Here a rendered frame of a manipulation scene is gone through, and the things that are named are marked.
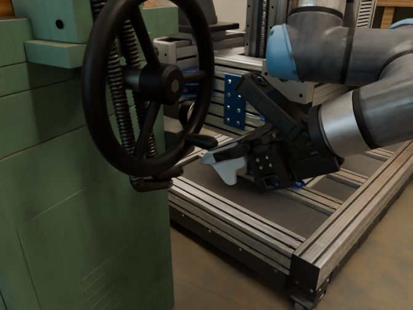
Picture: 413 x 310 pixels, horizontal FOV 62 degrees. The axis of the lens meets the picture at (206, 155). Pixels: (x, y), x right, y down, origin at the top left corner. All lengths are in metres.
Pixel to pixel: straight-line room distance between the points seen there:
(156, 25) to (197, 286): 0.87
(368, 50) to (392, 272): 1.11
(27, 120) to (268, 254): 0.82
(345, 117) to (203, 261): 1.04
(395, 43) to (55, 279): 0.68
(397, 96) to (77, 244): 0.61
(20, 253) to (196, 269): 0.79
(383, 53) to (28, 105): 0.50
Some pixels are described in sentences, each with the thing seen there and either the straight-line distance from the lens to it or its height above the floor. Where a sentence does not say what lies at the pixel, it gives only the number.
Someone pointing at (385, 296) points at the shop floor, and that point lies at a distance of 1.39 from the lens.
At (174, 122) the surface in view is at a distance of 0.91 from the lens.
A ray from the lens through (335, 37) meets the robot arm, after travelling 0.50.
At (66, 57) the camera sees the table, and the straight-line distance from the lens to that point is 0.52.
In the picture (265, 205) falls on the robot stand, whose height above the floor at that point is 0.21.
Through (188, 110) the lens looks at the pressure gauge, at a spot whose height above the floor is 0.68.
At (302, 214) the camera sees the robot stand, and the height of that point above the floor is 0.21.
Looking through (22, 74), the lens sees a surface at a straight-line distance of 0.59.
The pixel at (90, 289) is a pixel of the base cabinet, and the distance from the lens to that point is 0.84.
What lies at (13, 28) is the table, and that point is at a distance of 0.58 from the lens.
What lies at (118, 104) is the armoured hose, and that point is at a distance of 0.56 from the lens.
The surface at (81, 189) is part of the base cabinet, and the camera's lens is 0.71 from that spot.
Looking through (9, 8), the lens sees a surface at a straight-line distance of 0.68.
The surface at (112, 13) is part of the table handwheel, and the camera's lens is 0.44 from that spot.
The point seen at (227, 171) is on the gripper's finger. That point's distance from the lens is 0.53.
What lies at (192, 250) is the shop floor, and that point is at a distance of 1.42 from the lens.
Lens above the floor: 0.94
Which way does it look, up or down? 26 degrees down
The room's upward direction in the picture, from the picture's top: straight up
